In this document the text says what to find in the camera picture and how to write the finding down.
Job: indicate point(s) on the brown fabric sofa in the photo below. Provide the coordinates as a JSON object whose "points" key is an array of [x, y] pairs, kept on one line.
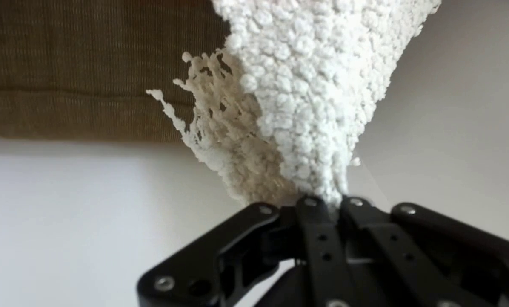
{"points": [[84, 69]]}

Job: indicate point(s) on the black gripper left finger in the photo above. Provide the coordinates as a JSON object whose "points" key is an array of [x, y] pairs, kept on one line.
{"points": [[315, 257]]}

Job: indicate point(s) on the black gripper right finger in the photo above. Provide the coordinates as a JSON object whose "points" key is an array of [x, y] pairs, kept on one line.
{"points": [[412, 257]]}

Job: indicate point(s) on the white knitted blanket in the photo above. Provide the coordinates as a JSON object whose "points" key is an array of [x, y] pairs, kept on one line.
{"points": [[315, 97]]}

